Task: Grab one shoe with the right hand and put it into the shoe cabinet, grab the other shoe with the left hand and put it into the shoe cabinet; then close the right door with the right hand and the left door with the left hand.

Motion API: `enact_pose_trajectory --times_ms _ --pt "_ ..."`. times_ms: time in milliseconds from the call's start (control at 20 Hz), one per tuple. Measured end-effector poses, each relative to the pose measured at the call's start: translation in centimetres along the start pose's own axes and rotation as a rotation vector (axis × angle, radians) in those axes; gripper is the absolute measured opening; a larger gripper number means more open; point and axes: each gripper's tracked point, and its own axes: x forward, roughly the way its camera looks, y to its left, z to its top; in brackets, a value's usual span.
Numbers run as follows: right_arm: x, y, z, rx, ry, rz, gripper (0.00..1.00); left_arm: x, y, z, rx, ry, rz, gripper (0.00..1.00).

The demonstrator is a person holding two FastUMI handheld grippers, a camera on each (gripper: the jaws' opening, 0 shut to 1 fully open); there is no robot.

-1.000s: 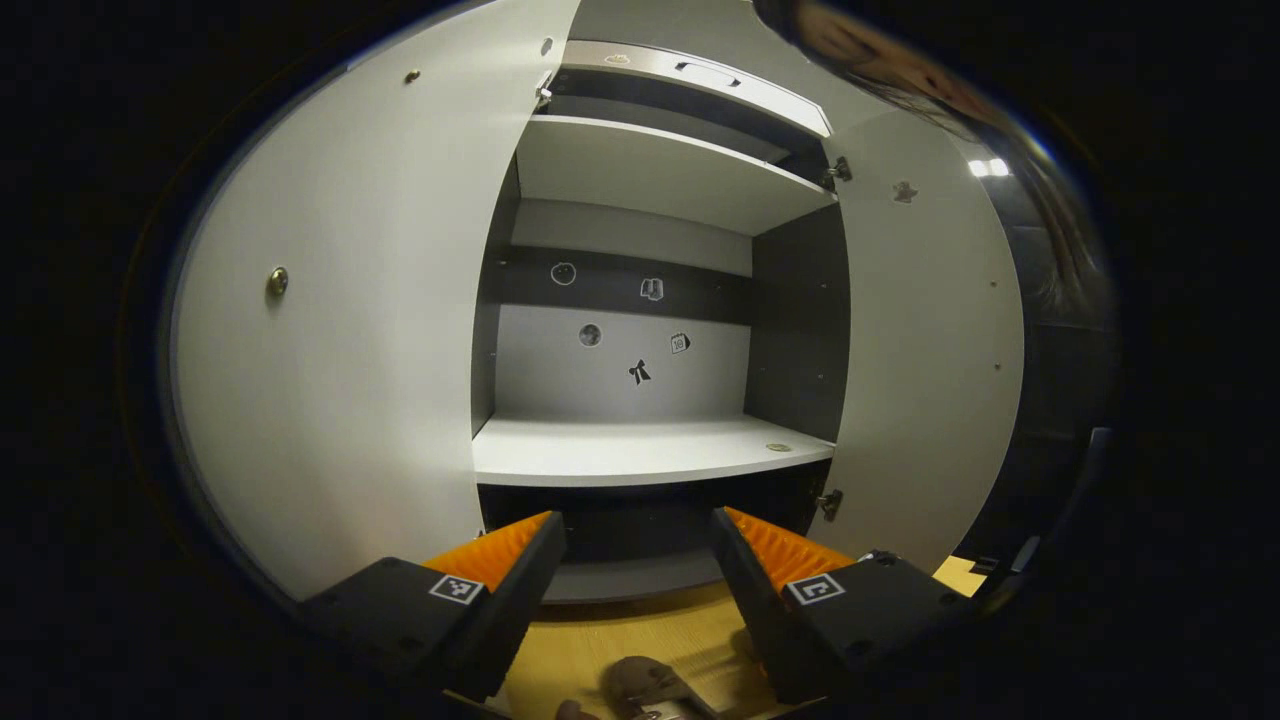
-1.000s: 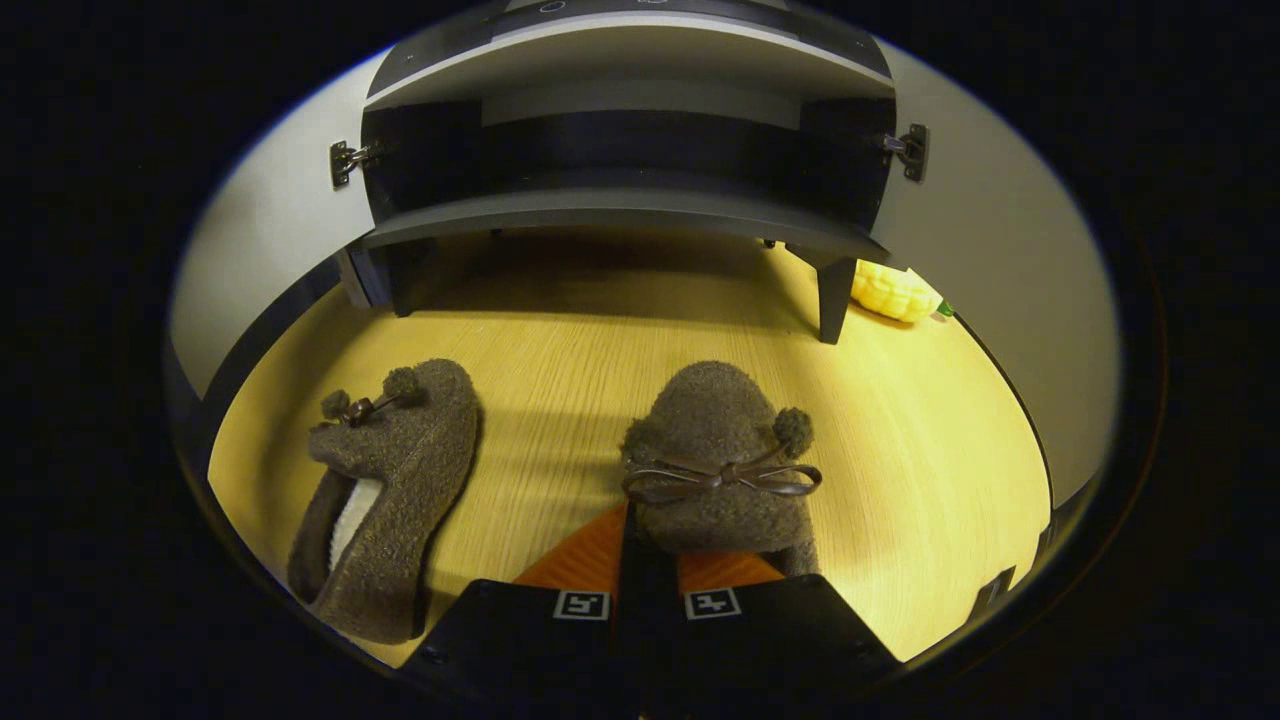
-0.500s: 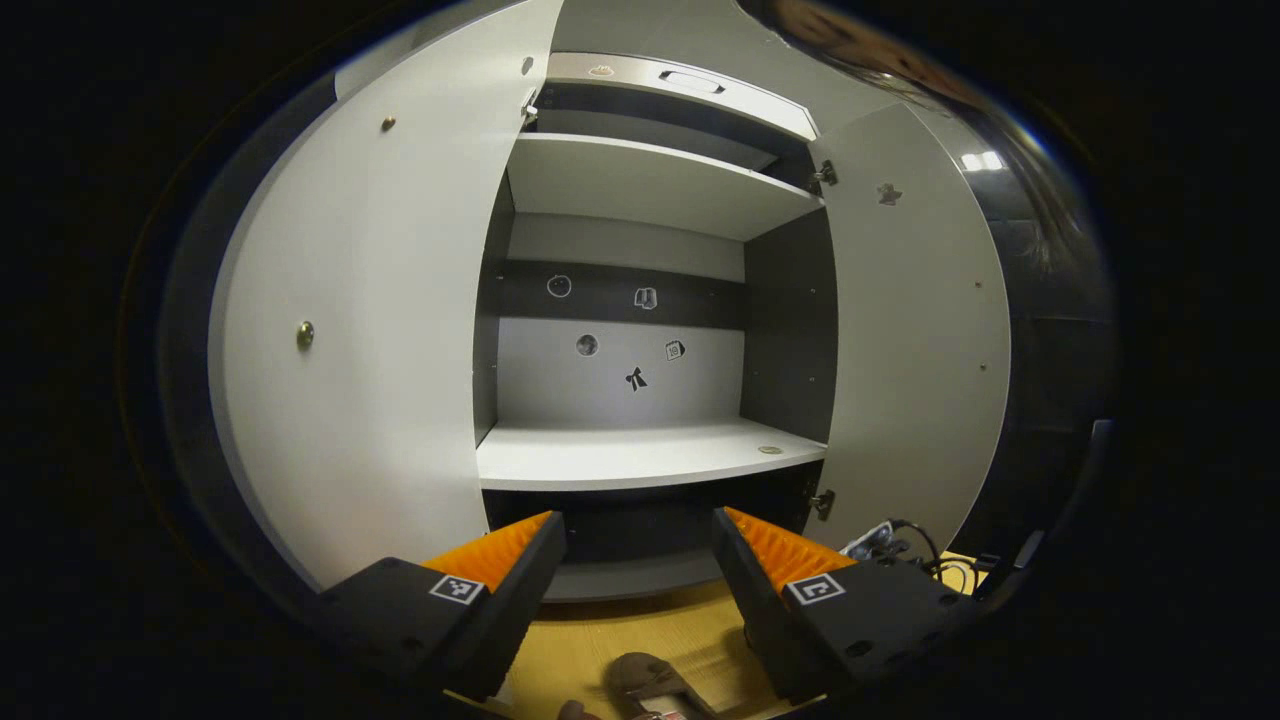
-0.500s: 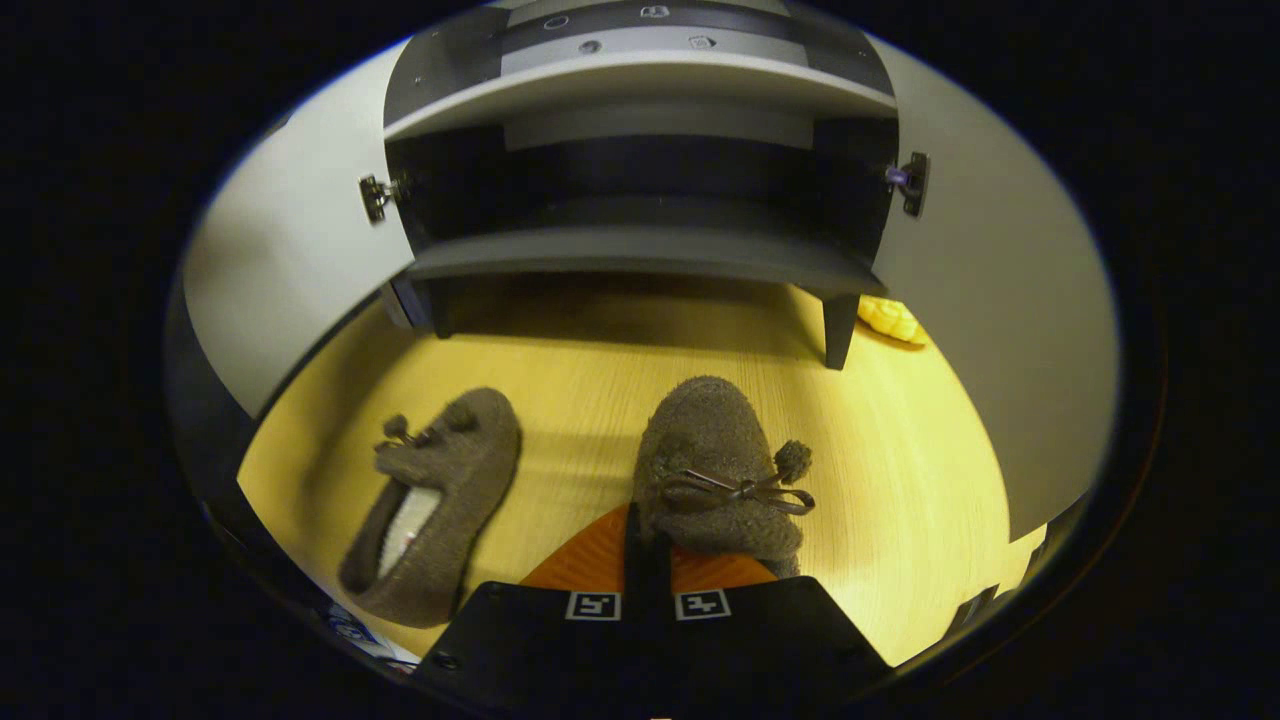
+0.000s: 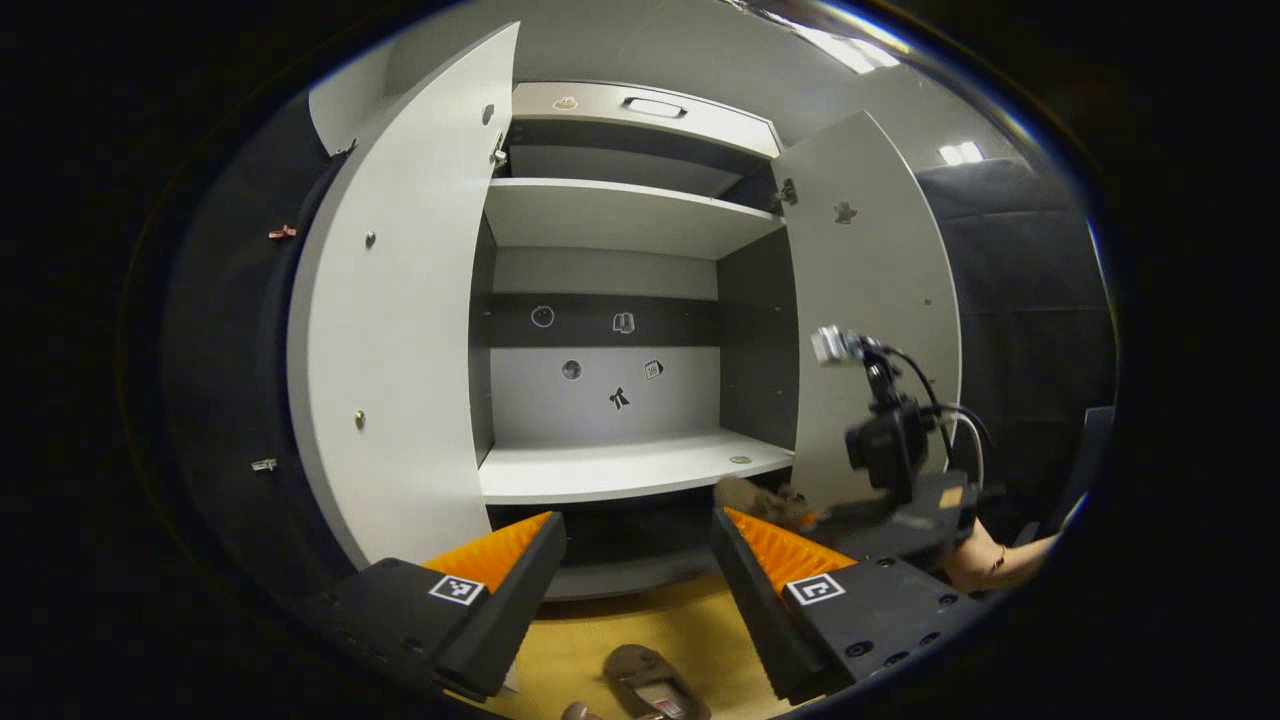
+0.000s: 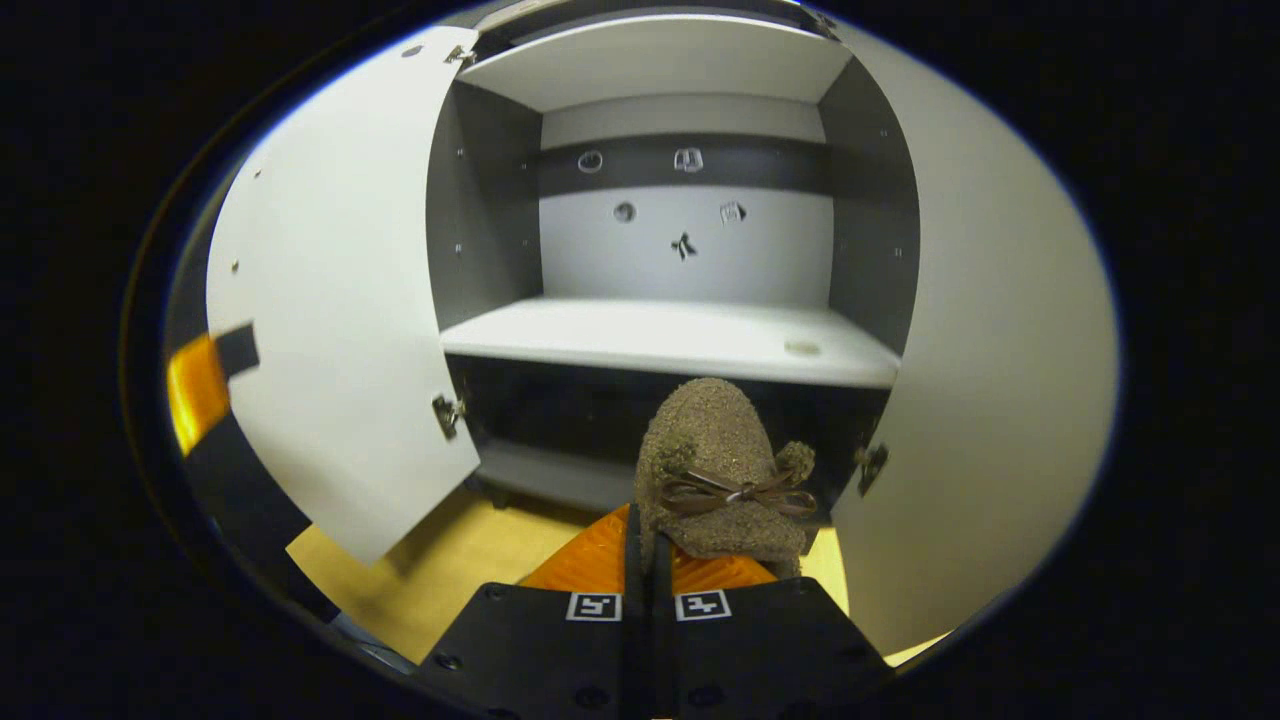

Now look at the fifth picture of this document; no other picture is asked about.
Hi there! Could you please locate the black backdrop cloth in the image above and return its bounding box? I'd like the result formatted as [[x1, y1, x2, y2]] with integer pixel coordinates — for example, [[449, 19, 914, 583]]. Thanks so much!
[[160, 95, 361, 601], [915, 158, 1116, 541]]

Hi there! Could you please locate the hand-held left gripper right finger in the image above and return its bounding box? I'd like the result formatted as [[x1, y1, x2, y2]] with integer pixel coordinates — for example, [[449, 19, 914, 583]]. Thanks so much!
[[710, 505, 986, 706]]

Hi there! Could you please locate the white shoe cabinet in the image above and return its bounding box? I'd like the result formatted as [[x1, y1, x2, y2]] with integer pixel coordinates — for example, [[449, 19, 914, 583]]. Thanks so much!
[[287, 22, 963, 601]]

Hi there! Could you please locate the white shoe cabinet door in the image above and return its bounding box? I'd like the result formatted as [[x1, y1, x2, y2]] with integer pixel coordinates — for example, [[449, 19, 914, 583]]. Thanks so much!
[[770, 110, 963, 511], [287, 22, 521, 569]]

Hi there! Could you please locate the brown fuzzy shoe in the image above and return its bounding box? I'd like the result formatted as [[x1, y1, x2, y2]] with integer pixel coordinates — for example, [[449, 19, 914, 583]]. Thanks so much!
[[603, 645, 713, 720], [715, 477, 816, 531]]

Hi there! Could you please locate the white cabinet drawer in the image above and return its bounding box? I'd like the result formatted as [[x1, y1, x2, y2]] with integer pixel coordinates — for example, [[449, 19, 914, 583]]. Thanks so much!
[[510, 82, 783, 159]]

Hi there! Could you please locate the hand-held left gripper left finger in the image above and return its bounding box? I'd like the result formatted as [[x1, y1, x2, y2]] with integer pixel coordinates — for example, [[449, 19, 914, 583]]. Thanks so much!
[[300, 512, 567, 701]]

